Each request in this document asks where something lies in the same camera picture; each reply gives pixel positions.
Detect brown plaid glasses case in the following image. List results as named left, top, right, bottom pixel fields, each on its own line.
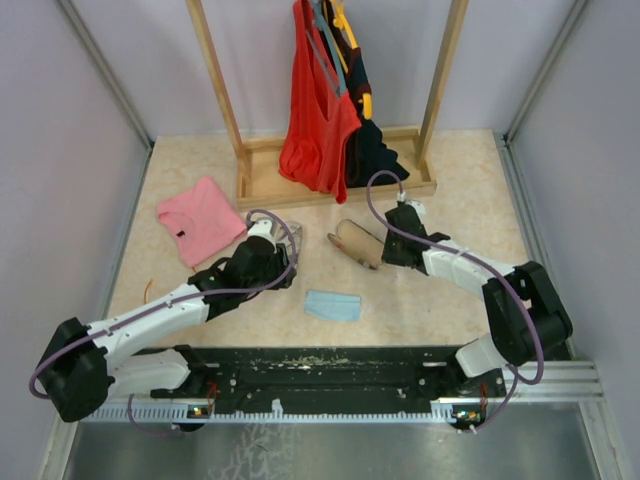
left=327, top=219, right=384, bottom=270

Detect map print glasses case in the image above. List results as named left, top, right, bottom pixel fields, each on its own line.
left=275, top=221, right=303, bottom=260

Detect small light blue cloth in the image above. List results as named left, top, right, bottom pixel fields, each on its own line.
left=304, top=290, right=361, bottom=323

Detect yellow sunglasses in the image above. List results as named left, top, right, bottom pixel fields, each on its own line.
left=143, top=267, right=198, bottom=304

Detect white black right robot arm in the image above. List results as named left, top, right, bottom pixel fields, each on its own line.
left=382, top=201, right=573, bottom=396

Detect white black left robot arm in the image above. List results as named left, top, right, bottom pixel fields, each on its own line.
left=29, top=235, right=298, bottom=423

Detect pink folded t-shirt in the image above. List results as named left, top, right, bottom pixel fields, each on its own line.
left=156, top=176, right=247, bottom=267

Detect wooden clothes rack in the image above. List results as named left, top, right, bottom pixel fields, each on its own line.
left=187, top=1, right=467, bottom=210

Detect dark navy garment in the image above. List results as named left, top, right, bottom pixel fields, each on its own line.
left=344, top=29, right=411, bottom=189

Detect red tank top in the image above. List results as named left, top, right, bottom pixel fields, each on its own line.
left=279, top=1, right=361, bottom=204

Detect yellow clothes hanger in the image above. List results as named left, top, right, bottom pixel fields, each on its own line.
left=323, top=1, right=373, bottom=120

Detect grey clothes hanger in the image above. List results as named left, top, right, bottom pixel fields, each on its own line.
left=300, top=1, right=348, bottom=99

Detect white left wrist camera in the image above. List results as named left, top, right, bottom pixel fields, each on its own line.
left=247, top=217, right=277, bottom=245

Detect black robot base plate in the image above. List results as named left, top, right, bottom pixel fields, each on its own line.
left=151, top=346, right=506, bottom=415

